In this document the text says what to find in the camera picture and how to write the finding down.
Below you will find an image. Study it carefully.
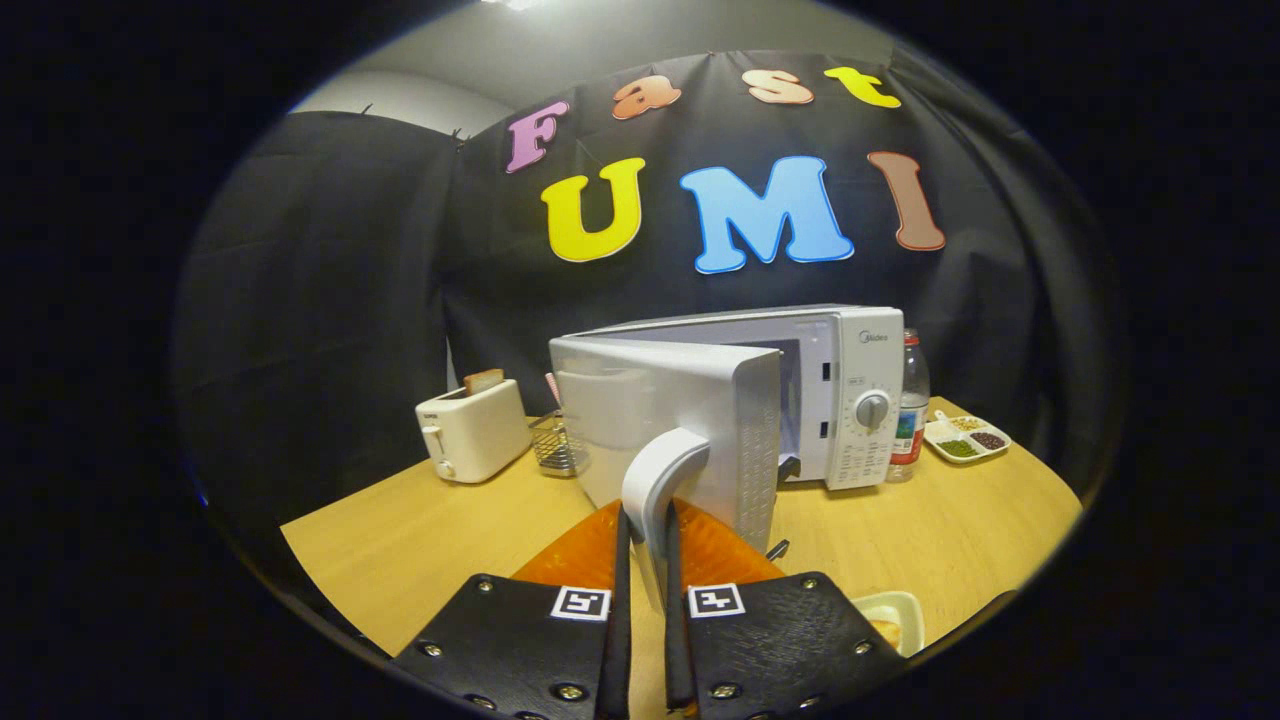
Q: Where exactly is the cream food plate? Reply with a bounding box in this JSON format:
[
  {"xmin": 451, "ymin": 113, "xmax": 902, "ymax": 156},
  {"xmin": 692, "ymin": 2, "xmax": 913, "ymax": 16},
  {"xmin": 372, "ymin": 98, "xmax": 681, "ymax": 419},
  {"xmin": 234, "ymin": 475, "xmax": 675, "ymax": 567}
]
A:
[{"xmin": 852, "ymin": 590, "xmax": 926, "ymax": 658}]

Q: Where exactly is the wire mesh basket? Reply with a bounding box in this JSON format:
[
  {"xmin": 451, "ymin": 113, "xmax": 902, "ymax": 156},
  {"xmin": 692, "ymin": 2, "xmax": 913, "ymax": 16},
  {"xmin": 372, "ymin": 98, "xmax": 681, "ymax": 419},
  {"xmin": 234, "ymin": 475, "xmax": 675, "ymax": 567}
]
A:
[{"xmin": 527, "ymin": 410, "xmax": 591, "ymax": 474}]

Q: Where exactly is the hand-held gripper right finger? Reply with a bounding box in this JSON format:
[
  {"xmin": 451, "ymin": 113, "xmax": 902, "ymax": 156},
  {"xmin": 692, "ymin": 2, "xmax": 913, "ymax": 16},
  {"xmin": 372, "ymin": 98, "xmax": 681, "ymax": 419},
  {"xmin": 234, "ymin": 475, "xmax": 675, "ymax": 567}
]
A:
[{"xmin": 663, "ymin": 500, "xmax": 911, "ymax": 720}]

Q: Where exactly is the cream toaster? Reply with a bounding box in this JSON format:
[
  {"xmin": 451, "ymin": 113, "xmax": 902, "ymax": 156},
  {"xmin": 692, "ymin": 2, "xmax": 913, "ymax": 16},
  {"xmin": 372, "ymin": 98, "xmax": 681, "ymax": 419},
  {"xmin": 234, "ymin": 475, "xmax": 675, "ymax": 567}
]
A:
[{"xmin": 415, "ymin": 378, "xmax": 532, "ymax": 485}]

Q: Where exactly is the white microwave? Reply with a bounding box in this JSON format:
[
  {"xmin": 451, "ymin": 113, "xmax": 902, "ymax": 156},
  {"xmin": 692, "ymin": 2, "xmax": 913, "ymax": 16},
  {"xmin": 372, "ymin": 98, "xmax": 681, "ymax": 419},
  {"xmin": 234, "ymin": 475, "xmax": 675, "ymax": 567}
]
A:
[{"xmin": 548, "ymin": 304, "xmax": 905, "ymax": 613}]

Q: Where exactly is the clear plastic water bottle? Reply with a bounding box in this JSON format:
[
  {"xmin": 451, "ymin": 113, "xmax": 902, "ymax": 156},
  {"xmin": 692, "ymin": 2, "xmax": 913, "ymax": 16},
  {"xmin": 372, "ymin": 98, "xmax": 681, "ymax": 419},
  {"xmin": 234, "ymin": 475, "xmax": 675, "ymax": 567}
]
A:
[{"xmin": 886, "ymin": 330, "xmax": 931, "ymax": 484}]

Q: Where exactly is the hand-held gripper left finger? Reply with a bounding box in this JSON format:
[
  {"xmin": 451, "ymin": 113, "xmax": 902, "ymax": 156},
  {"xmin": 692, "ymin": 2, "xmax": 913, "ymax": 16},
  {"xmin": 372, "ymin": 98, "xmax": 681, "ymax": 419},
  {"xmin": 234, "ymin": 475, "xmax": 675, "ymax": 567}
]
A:
[{"xmin": 390, "ymin": 500, "xmax": 634, "ymax": 720}]

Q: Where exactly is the white divided bean dish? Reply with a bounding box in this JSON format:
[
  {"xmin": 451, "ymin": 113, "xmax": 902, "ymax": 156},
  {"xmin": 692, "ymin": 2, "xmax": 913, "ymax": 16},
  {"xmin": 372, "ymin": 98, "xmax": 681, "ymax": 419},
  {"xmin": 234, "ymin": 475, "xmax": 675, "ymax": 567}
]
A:
[{"xmin": 923, "ymin": 409, "xmax": 1012, "ymax": 466}]

